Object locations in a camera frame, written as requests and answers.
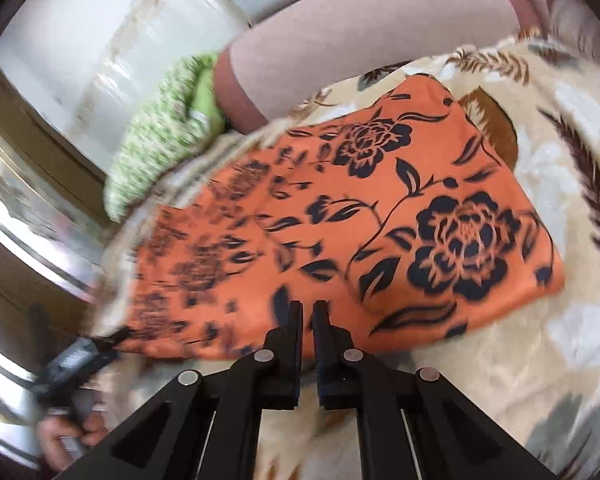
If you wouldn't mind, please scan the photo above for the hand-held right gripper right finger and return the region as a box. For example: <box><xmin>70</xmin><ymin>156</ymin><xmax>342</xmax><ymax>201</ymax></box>
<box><xmin>312</xmin><ymin>300</ymin><xmax>558</xmax><ymax>480</ymax></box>

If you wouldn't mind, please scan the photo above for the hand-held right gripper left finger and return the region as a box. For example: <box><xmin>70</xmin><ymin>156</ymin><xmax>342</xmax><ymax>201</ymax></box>
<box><xmin>54</xmin><ymin>300</ymin><xmax>304</xmax><ymax>480</ymax></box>

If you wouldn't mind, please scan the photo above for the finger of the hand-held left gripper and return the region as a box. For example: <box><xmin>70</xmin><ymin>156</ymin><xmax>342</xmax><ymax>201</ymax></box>
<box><xmin>92</xmin><ymin>326</ymin><xmax>132</xmax><ymax>353</ymax></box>

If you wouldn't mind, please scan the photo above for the orange black floral shirt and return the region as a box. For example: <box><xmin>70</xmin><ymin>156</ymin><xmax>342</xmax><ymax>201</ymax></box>
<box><xmin>122</xmin><ymin>72</ymin><xmax>567</xmax><ymax>363</ymax></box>

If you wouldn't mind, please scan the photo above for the person's left hand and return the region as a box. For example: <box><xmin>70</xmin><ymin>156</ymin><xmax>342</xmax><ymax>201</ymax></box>
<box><xmin>36</xmin><ymin>407</ymin><xmax>108</xmax><ymax>468</ymax></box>

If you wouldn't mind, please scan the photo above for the green checked pillow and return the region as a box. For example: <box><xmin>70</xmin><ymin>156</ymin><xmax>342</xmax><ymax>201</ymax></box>
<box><xmin>102</xmin><ymin>52</ymin><xmax>231</xmax><ymax>223</ymax></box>

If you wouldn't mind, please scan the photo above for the leaf print blanket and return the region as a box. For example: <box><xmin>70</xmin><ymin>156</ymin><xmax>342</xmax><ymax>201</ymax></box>
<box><xmin>87</xmin><ymin>30</ymin><xmax>600</xmax><ymax>480</ymax></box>

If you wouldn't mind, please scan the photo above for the pink bolster cushion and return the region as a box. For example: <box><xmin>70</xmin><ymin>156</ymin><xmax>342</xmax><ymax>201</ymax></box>
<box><xmin>214</xmin><ymin>0</ymin><xmax>548</xmax><ymax>135</ymax></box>

